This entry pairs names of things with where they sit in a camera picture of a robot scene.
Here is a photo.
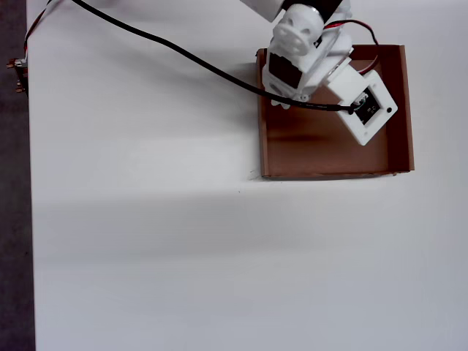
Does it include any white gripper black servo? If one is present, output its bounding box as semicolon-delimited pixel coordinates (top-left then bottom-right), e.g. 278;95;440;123
261;5;355;110

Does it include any brown cardboard box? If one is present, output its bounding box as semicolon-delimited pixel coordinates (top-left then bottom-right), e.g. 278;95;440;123
254;43;416;181

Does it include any red white power lead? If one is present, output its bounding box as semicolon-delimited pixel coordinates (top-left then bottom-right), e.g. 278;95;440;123
22;0;56;63

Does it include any table edge clamp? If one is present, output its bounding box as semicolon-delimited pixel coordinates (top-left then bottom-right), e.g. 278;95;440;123
6;57;30;98

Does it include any red black arm servo wire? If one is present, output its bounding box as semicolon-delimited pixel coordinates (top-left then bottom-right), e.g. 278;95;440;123
325;20;381;76

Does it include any black camera cable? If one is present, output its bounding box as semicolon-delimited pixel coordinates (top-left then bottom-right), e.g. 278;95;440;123
71;0;355;113

